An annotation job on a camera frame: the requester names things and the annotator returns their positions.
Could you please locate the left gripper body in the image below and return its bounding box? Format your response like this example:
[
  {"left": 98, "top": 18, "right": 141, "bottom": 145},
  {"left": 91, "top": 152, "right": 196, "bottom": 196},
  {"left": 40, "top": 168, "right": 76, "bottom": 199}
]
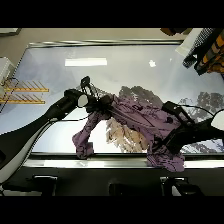
[{"left": 87, "top": 94, "right": 114, "bottom": 117}]

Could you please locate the purple long-sleeved shirt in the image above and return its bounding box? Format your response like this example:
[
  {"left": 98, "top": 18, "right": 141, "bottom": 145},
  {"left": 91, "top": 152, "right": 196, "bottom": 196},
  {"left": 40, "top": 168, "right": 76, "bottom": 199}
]
[{"left": 71, "top": 93, "right": 186, "bottom": 174}]

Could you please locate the orange and black striped garment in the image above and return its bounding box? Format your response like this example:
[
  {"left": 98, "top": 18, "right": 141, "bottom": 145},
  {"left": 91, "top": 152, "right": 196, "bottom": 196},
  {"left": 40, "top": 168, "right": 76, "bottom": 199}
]
[{"left": 194, "top": 29, "right": 224, "bottom": 76}]

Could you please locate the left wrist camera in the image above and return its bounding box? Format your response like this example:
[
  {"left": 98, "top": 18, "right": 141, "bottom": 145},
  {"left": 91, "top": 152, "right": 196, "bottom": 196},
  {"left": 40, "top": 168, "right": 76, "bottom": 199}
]
[{"left": 79, "top": 75, "right": 98, "bottom": 100}]

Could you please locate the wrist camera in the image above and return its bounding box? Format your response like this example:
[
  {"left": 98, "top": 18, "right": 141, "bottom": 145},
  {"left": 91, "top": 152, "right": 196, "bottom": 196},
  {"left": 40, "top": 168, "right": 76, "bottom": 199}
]
[
  {"left": 161, "top": 100, "right": 188, "bottom": 122},
  {"left": 79, "top": 75, "right": 98, "bottom": 100}
]

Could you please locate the silver frame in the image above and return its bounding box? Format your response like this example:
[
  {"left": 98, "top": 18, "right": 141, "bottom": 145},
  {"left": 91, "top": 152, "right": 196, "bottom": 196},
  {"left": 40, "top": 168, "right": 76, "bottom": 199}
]
[{"left": 0, "top": 152, "right": 224, "bottom": 196}]

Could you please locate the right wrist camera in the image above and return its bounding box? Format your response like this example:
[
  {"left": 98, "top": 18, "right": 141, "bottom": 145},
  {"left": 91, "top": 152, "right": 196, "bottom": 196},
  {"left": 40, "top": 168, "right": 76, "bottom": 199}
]
[{"left": 161, "top": 100, "right": 188, "bottom": 122}]

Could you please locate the black cable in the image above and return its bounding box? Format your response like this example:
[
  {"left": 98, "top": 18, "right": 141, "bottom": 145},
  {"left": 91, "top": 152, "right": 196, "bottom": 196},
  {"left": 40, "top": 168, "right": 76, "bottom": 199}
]
[{"left": 181, "top": 103, "right": 216, "bottom": 118}]

